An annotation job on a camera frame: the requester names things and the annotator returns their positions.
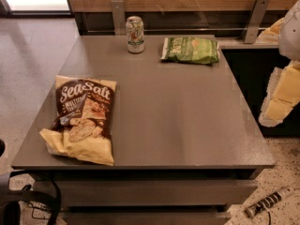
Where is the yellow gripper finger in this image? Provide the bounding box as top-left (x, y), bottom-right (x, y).
top-left (259, 60), bottom-right (300, 128)
top-left (258, 18), bottom-right (283, 43)

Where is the metal bracket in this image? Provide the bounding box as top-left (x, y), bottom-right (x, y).
top-left (242, 0), bottom-right (270, 44)
top-left (111, 0), bottom-right (126, 36)

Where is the grey upper drawer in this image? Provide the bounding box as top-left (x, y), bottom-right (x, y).
top-left (57, 180), bottom-right (257, 207)

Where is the white power strip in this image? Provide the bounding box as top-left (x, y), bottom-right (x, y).
top-left (245, 187), bottom-right (294, 218)

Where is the right metal bracket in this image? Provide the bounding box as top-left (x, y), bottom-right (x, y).
top-left (242, 0), bottom-right (270, 44)

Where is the grey drawer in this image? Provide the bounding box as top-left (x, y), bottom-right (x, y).
top-left (57, 180), bottom-right (257, 207)
top-left (66, 212), bottom-right (231, 225)

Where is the brown sea salt chip bag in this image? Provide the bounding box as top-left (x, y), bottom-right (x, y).
top-left (40, 75), bottom-right (116, 166)

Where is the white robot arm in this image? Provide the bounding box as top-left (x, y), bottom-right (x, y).
top-left (259, 0), bottom-right (300, 128)

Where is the green jalapeno chip bag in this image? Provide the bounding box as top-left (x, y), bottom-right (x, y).
top-left (160, 37), bottom-right (219, 65)

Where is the left metal bracket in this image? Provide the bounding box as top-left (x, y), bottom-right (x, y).
top-left (111, 0), bottom-right (126, 36)

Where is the silver green soda can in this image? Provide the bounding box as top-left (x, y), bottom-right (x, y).
top-left (126, 16), bottom-right (144, 53)

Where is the grey lower drawer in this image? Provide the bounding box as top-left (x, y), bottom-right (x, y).
top-left (66, 212), bottom-right (231, 225)

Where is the black chair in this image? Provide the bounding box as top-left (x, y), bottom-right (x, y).
top-left (0, 139), bottom-right (62, 225)

